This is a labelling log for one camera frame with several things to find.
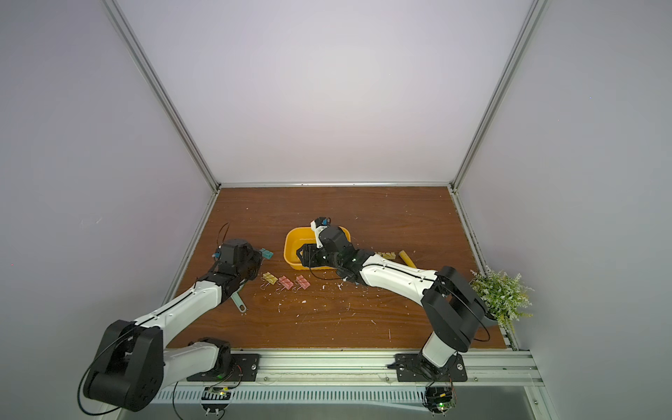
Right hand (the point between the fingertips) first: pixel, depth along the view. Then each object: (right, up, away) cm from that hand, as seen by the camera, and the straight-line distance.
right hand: (301, 248), depth 80 cm
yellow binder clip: (-13, -12, +10) cm, 20 cm away
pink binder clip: (-7, -13, +9) cm, 18 cm away
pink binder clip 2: (-1, -13, +8) cm, 15 cm away
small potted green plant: (+57, -11, -12) cm, 59 cm away
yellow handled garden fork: (+36, -5, +15) cm, 39 cm away
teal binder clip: (-14, -3, +10) cm, 18 cm away
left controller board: (-23, -41, -9) cm, 48 cm away
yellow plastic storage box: (-5, +1, +17) cm, 18 cm away
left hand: (-14, -1, +9) cm, 16 cm away
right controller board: (+39, -39, -12) cm, 57 cm away
